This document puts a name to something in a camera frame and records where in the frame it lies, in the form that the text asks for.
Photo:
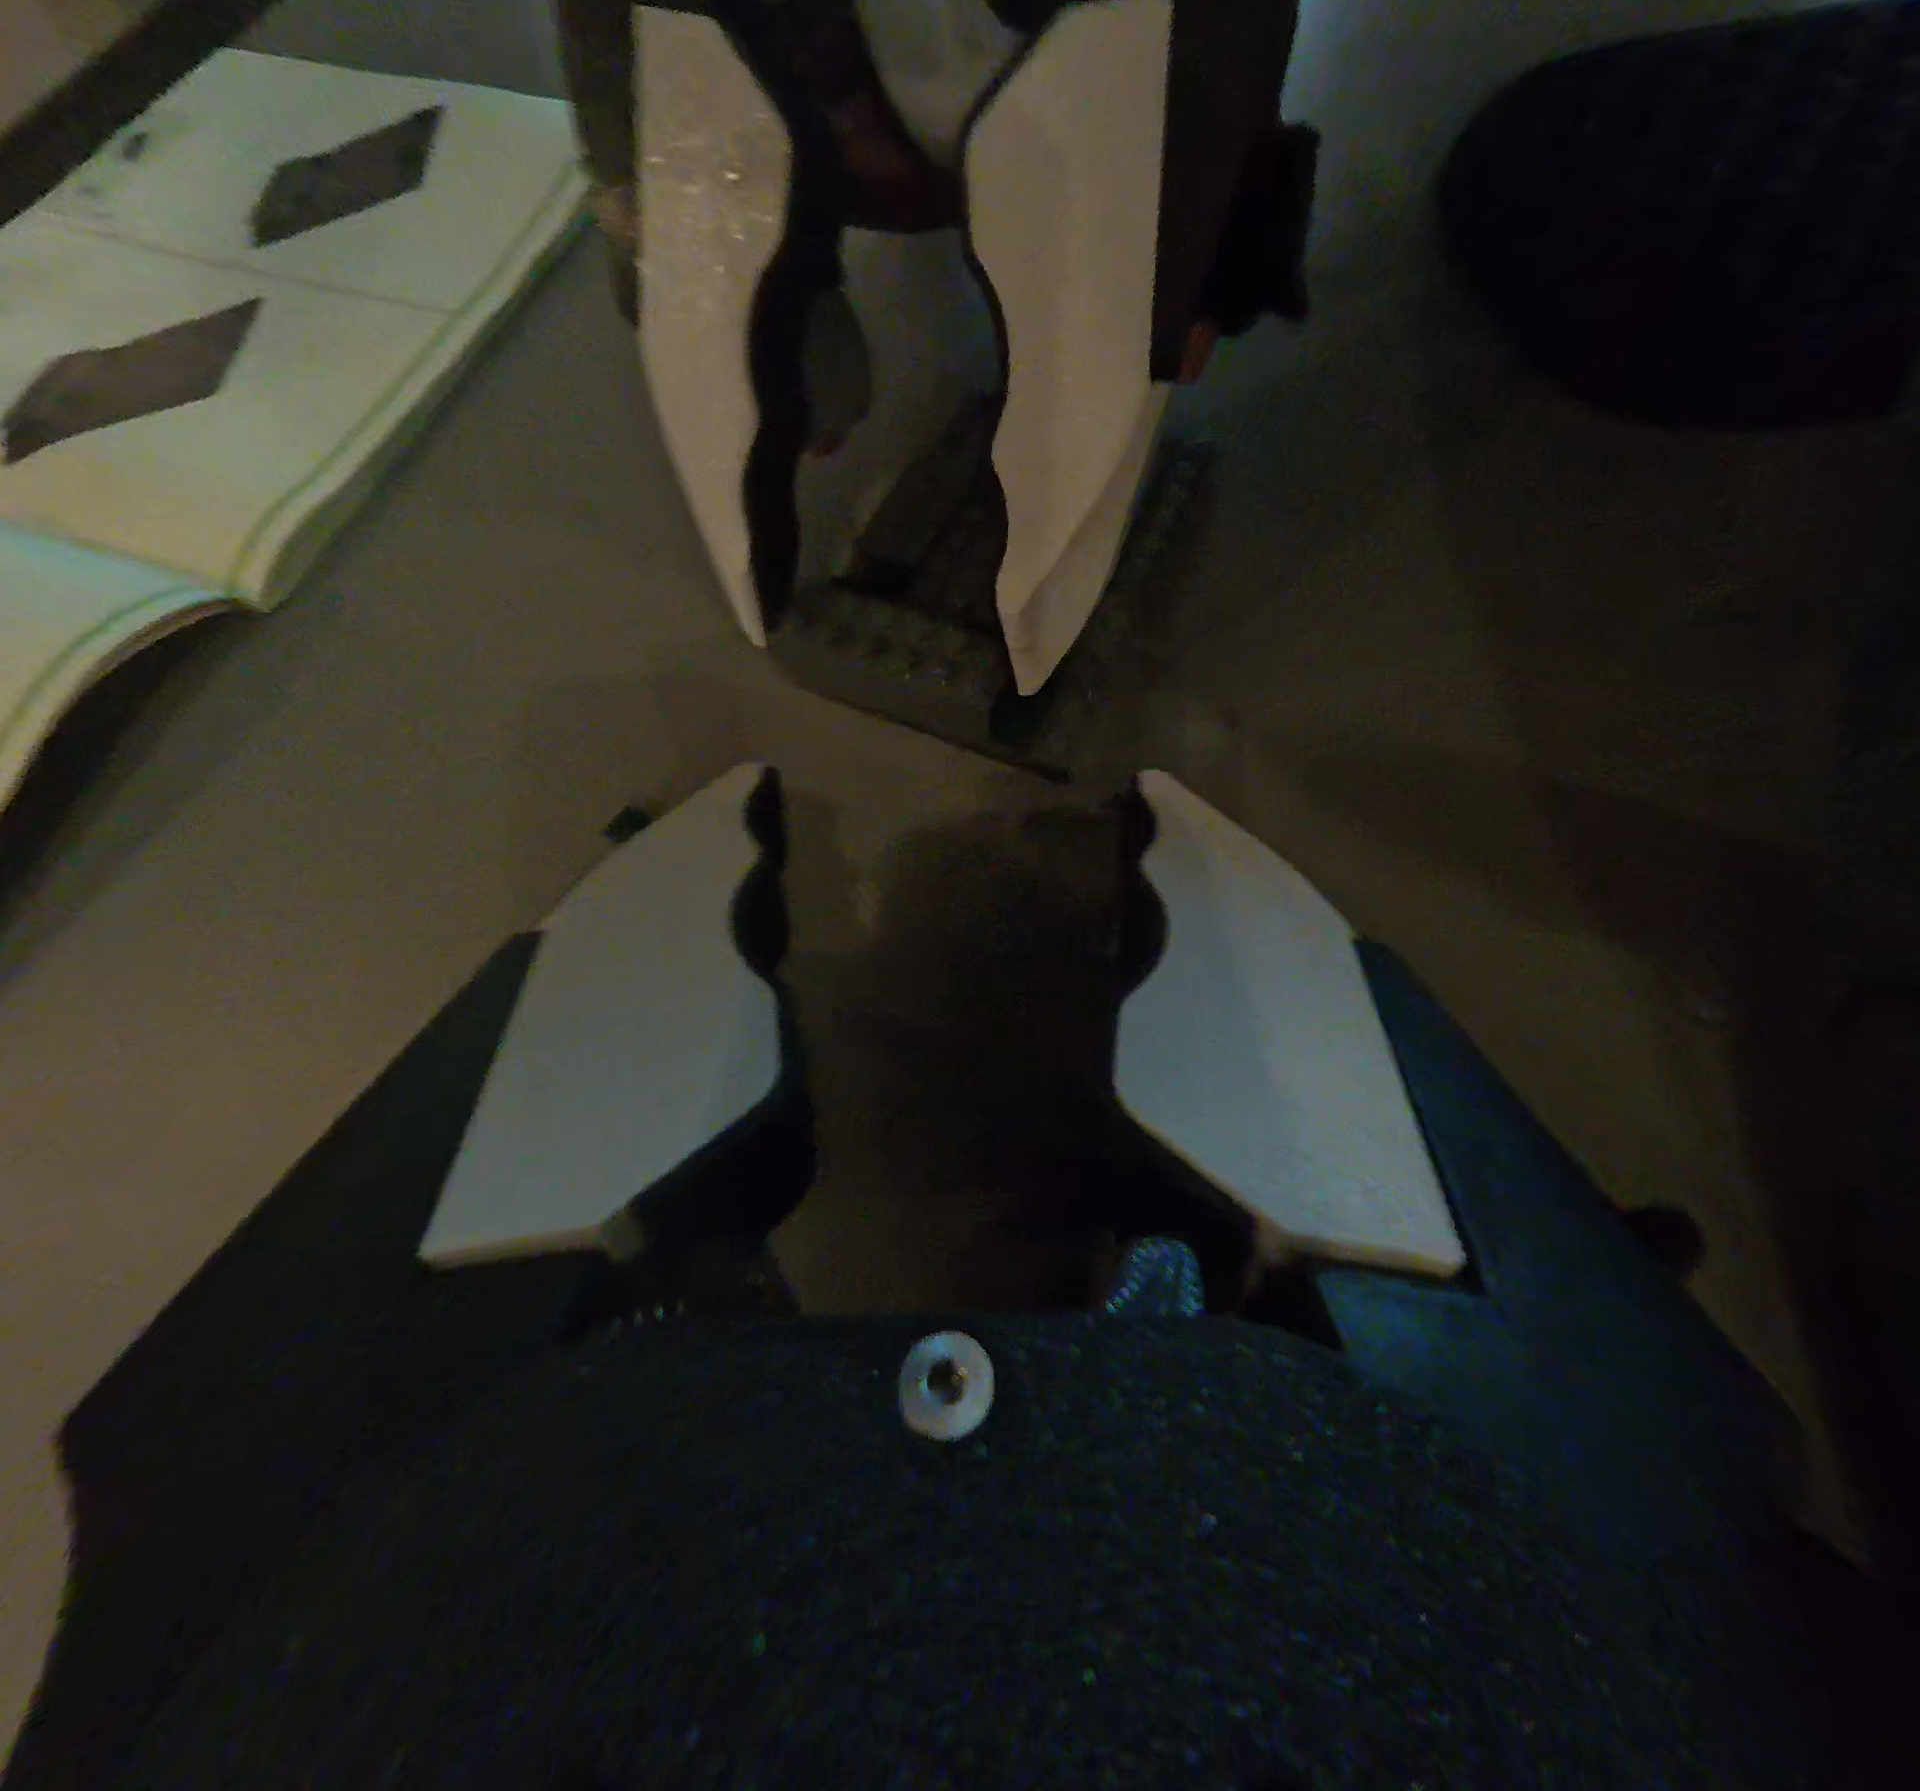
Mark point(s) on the small dark green brick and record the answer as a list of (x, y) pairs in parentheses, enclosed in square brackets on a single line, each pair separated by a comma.
[(628, 823)]

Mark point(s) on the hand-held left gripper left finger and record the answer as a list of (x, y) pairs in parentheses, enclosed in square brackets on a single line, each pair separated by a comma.
[(630, 1057)]

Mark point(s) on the white instruction booklet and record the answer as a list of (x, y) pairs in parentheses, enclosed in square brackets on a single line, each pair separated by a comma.
[(345, 366)]

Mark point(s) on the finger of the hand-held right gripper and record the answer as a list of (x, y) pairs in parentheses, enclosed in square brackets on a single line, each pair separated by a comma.
[(697, 292), (1074, 321)]

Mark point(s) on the grey toy brick plate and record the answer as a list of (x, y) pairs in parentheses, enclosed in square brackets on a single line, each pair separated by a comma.
[(916, 667)]

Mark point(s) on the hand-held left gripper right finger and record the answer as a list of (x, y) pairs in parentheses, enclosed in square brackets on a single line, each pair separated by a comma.
[(1276, 1072)]

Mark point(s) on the person's right hand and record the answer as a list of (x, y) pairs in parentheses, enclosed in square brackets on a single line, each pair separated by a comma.
[(893, 178)]

